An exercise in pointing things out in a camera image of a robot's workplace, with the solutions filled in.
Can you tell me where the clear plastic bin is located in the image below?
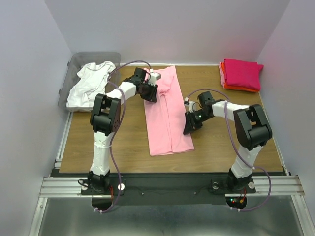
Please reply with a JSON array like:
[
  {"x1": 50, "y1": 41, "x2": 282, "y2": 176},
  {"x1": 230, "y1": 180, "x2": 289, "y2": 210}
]
[{"x1": 58, "y1": 52, "x2": 121, "y2": 112}]

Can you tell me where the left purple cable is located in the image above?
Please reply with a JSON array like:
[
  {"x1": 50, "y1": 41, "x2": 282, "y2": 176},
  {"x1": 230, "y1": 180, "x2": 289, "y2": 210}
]
[{"x1": 92, "y1": 60, "x2": 155, "y2": 214}]

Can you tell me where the magenta folded t-shirt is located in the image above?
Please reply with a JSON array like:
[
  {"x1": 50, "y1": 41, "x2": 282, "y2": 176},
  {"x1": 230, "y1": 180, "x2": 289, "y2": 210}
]
[{"x1": 223, "y1": 58, "x2": 264, "y2": 91}]

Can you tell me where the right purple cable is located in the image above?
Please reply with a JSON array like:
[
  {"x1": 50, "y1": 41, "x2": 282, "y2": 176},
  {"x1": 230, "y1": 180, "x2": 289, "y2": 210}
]
[{"x1": 184, "y1": 88, "x2": 273, "y2": 213}]

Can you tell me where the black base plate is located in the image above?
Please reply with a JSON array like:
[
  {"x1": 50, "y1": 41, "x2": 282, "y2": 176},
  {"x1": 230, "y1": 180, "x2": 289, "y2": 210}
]
[{"x1": 81, "y1": 173, "x2": 256, "y2": 206}]

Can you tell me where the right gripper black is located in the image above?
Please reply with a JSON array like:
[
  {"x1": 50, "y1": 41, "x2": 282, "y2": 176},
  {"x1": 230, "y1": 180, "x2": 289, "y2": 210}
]
[{"x1": 183, "y1": 109, "x2": 212, "y2": 134}]

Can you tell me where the purple cable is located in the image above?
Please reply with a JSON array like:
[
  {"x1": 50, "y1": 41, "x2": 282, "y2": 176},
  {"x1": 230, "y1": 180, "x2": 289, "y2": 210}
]
[
  {"x1": 92, "y1": 60, "x2": 155, "y2": 214},
  {"x1": 184, "y1": 88, "x2": 273, "y2": 213}
]

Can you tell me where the pale pink folded t-shirt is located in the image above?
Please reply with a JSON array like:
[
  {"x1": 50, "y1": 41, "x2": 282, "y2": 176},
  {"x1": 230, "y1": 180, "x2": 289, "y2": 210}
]
[{"x1": 219, "y1": 62, "x2": 225, "y2": 88}]

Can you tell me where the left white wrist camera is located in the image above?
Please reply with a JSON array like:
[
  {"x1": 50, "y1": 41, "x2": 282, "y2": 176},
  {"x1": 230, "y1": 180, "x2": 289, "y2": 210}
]
[{"x1": 147, "y1": 69, "x2": 161, "y2": 86}]

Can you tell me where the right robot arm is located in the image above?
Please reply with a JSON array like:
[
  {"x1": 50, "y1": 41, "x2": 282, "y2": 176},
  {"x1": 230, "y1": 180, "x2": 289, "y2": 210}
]
[{"x1": 183, "y1": 89, "x2": 273, "y2": 193}]

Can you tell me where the orange folded t-shirt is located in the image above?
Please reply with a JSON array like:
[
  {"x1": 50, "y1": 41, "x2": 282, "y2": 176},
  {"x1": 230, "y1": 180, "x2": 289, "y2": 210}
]
[{"x1": 219, "y1": 61, "x2": 260, "y2": 93}]

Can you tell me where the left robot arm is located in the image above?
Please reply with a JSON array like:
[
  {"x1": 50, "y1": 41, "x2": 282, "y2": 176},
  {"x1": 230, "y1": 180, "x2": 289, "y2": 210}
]
[{"x1": 84, "y1": 68, "x2": 161, "y2": 194}]

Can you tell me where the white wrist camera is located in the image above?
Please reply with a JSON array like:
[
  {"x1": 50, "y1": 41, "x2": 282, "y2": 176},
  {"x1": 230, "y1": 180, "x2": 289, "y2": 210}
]
[
  {"x1": 184, "y1": 97, "x2": 198, "y2": 113},
  {"x1": 147, "y1": 69, "x2": 161, "y2": 86}
]

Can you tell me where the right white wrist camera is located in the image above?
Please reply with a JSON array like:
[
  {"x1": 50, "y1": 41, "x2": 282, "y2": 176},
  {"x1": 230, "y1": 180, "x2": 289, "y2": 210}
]
[{"x1": 184, "y1": 97, "x2": 198, "y2": 113}]

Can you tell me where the light pink t-shirt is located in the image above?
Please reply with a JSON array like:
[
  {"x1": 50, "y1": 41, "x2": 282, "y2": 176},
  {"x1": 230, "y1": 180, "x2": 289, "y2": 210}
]
[{"x1": 144, "y1": 66, "x2": 194, "y2": 156}]

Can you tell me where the white t-shirt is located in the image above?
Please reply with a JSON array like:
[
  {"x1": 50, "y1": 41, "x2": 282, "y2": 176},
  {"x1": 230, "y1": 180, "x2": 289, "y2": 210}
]
[{"x1": 66, "y1": 61, "x2": 116, "y2": 108}]

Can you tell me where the aluminium frame rail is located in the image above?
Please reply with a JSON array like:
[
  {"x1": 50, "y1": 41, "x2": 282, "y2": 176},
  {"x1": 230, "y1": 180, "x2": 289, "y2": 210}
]
[{"x1": 28, "y1": 108, "x2": 86, "y2": 236}]

